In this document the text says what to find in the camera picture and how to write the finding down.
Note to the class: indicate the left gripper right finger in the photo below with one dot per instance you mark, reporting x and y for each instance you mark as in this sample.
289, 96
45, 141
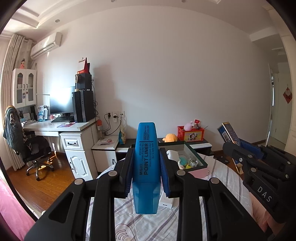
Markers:
171, 182

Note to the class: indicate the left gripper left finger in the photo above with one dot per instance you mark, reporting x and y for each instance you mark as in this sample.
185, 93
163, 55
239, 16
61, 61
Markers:
124, 169

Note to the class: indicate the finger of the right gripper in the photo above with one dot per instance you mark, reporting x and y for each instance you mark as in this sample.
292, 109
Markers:
270, 155
246, 154

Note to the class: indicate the blue highlighter marker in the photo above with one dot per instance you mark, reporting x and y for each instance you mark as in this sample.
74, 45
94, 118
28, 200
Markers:
146, 181

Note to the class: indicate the blue rectangular small box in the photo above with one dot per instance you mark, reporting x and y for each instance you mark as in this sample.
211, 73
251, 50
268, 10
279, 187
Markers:
228, 134

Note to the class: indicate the white USB charger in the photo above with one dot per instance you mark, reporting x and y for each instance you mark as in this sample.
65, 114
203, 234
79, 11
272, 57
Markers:
166, 202

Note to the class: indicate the pink storage box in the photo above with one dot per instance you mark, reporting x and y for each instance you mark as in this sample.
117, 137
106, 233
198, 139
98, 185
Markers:
175, 149

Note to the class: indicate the yellow octopus plush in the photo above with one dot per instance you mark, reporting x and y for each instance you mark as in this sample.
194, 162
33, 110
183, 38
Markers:
170, 137

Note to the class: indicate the white low TV cabinet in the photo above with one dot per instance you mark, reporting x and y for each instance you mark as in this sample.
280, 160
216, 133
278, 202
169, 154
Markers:
108, 154

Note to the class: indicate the red toy box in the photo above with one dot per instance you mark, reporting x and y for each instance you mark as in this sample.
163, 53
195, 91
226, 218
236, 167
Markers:
193, 135

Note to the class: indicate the pink plush toy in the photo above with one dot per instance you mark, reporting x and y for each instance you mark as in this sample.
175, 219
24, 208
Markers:
188, 126

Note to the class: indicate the snack bag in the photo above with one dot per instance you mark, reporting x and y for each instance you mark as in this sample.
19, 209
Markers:
121, 137

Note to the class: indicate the white desk with drawers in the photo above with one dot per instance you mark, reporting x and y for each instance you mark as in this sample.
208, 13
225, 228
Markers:
77, 140

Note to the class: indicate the black computer tower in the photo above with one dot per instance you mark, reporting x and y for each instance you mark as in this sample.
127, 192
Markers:
83, 106

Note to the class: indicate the black office chair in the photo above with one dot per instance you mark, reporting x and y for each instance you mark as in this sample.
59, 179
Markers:
34, 149

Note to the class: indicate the computer monitor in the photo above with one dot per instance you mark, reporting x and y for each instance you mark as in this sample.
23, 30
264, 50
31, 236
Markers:
61, 100

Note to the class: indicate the black speaker box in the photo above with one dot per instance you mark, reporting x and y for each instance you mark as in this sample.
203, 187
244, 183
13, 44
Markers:
83, 81

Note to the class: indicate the pink bed sheet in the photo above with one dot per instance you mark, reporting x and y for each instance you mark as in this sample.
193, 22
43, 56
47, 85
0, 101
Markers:
17, 219

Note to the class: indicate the white glass-door cabinet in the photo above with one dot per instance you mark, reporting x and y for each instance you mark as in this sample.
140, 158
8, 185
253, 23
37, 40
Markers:
23, 85

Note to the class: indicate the beige curtain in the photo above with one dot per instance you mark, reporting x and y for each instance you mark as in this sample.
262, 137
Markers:
6, 80

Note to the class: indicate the wall power outlets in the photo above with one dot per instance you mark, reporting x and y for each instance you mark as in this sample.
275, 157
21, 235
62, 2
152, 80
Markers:
114, 117

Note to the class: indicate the wall air conditioner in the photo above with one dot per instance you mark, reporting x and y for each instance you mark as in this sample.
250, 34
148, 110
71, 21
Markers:
50, 43

